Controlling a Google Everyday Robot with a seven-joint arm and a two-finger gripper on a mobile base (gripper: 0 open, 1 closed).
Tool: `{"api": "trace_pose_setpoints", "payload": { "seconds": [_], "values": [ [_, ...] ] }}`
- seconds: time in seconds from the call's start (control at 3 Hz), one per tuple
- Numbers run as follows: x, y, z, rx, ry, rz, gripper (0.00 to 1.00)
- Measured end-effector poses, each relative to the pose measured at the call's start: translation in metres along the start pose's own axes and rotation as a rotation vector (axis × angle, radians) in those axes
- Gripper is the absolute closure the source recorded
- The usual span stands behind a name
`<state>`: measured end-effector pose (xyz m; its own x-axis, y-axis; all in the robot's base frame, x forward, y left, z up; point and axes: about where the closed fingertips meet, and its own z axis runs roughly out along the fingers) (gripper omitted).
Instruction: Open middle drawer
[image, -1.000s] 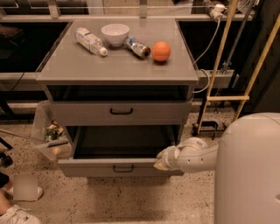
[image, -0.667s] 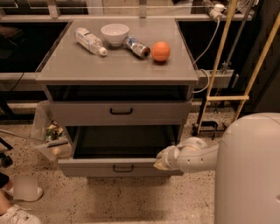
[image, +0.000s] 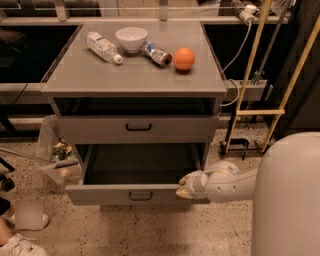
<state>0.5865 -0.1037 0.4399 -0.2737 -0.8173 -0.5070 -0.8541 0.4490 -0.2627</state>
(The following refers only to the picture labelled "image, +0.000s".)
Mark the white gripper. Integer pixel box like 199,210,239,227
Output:
176,171,208,199

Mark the grey drawer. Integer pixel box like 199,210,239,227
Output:
57,116,218,144
66,143,206,205

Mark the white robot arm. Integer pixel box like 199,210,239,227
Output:
176,132,320,256

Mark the grey top drawer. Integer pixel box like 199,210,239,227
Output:
57,116,218,144

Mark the grey drawer cabinet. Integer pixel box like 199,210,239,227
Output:
40,21,228,203

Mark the orange ball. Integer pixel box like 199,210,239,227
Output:
173,48,195,71

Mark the crushed silver can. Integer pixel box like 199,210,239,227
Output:
142,41,172,67

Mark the clear plastic trash bag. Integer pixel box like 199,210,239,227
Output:
35,115,81,184

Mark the white bowl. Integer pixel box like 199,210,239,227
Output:
116,27,148,53

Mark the clear plastic water bottle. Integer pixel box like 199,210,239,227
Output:
85,31,123,65

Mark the white shoe lower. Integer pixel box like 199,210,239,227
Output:
0,234,48,256

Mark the white plug adapter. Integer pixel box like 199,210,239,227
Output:
239,4,258,23

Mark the wooden ladder frame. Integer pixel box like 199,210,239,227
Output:
225,0,320,156

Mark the white power cable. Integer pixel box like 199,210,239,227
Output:
218,20,254,108

